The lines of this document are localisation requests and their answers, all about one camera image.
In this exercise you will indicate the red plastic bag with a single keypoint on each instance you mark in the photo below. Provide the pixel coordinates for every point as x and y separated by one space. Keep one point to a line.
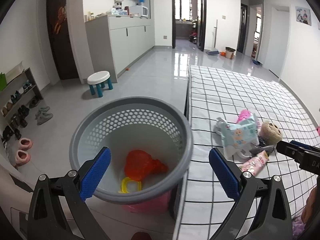
140 164

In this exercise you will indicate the pink plastic fan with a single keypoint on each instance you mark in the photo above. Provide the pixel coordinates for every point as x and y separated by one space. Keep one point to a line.
244 114

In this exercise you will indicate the shoe rack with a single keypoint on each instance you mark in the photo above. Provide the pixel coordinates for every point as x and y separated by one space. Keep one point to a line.
20 94

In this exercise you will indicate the dark grey cloth scrap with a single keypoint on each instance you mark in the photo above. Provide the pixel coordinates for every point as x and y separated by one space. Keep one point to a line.
262 146

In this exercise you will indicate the pink snack wrapper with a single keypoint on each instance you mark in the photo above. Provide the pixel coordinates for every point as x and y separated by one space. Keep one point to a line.
255 164

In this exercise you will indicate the green handbag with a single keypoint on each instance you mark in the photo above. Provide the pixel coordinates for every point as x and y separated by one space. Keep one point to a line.
3 81

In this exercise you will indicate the blue dustpan with broom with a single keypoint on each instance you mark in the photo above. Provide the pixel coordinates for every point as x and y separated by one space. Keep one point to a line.
213 51

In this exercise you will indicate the pink slipper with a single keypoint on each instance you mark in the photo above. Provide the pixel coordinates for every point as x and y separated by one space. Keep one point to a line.
22 157
25 144

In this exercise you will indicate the pink slipper near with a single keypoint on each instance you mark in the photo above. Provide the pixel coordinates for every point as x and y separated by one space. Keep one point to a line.
22 157

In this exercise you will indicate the beige plush monkey face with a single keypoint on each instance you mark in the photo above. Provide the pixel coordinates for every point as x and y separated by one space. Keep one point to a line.
270 133

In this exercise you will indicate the pink slipper far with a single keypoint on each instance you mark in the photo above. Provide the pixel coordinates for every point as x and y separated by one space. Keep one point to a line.
25 144

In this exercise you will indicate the wall picture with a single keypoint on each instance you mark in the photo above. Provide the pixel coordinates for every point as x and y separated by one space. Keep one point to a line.
303 15

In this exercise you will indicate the grey sideboard cabinet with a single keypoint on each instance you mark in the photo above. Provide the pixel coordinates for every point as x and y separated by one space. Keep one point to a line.
117 42

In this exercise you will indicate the white checkered mattress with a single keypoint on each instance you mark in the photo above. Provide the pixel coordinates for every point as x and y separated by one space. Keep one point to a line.
227 110

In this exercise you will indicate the pink stool under basket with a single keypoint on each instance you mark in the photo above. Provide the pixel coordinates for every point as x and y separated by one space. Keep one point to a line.
154 206

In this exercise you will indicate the white round dish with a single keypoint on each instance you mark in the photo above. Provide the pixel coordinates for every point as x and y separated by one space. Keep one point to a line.
244 153

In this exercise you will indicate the baby wipes packet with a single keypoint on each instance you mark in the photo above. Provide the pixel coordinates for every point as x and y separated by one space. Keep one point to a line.
237 136

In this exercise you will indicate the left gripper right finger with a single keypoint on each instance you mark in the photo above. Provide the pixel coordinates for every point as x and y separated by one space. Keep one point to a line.
272 219

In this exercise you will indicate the grey sneakers pair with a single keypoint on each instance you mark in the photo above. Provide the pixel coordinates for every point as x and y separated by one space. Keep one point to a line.
43 115

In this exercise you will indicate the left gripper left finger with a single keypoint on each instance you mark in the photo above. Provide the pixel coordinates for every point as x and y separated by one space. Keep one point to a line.
46 218

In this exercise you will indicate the yellow plastic ring lid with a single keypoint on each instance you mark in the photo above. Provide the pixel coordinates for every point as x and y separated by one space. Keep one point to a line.
130 186

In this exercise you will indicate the white microwave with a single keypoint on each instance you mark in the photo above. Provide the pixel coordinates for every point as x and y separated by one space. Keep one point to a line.
139 11

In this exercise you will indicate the white stool teal legs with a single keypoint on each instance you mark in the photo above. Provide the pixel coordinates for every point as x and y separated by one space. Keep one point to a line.
97 82

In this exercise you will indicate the grey perforated laundry basket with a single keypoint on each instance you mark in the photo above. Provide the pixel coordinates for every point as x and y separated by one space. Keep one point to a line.
128 124

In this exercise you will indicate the small trash bin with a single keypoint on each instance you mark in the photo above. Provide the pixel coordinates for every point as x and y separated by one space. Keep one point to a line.
229 53

